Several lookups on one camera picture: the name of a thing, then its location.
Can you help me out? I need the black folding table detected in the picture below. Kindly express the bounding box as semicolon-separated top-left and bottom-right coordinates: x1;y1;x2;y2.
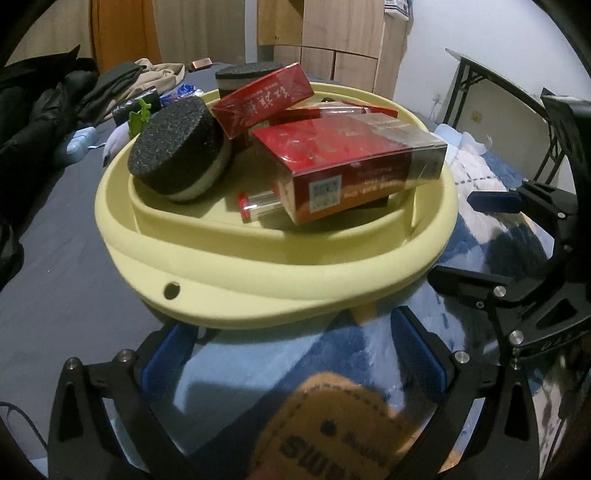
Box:
444;46;562;185

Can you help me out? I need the black jacket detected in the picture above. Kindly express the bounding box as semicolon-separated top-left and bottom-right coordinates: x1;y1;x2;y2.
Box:
0;45;100;291

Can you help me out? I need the light blue cloth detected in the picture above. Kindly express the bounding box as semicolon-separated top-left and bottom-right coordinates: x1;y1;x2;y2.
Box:
434;124;488;156

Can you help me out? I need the white plastic bag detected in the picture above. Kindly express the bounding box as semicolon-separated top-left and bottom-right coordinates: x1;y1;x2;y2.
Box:
383;0;413;20

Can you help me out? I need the small black packet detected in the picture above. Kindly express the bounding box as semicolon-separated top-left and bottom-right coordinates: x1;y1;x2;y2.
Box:
113;90;160;126

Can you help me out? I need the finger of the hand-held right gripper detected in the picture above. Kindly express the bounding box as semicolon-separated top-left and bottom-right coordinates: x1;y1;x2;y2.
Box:
427;266;563;348
466;180;579;232

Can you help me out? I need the orange curtain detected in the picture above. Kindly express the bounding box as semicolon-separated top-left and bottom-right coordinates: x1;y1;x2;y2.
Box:
89;0;163;75

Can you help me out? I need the green plastic clip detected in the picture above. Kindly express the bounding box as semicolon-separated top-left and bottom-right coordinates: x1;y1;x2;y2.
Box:
127;98;160;137

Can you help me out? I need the blue plastic bag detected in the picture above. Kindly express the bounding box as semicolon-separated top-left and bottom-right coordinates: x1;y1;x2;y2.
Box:
161;83;205;105

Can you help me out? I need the light blue case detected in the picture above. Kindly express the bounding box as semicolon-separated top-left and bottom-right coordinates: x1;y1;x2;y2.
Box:
54;127;98;167

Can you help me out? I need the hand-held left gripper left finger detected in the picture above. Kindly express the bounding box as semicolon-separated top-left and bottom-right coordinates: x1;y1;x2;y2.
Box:
48;322;200;480

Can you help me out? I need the wooden wardrobe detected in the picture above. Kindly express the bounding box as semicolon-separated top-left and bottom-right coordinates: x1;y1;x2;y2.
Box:
256;0;413;114

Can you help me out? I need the small red white box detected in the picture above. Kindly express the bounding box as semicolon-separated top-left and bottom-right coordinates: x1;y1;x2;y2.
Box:
211;64;316;140

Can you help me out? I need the purple plush toy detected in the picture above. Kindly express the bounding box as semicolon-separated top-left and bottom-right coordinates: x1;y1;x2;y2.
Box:
100;124;135;164

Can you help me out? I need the clear tube red cap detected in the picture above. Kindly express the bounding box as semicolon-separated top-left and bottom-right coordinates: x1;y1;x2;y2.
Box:
318;103;373;117
237;189;281;223

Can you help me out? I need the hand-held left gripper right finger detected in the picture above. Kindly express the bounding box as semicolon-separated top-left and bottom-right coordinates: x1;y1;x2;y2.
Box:
390;305;542;480

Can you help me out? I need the blue white checked blanket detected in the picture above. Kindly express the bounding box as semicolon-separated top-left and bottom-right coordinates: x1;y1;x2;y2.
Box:
152;129;591;480

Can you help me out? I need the dark green garment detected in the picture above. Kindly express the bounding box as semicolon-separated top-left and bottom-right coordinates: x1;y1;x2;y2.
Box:
76;62;149;128

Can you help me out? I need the black grey foam puck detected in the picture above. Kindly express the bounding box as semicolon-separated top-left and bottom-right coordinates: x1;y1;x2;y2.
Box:
215;61;285;100
128;98;233;204

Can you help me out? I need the pale yellow plastic basin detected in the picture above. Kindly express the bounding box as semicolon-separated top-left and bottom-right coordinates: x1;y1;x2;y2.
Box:
95;82;458;331

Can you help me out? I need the beige garment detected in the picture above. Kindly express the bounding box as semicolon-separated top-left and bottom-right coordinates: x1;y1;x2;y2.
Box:
124;58;186;96

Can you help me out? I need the red silver carton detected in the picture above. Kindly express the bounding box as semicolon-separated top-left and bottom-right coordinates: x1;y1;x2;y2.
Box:
252;114;448;226

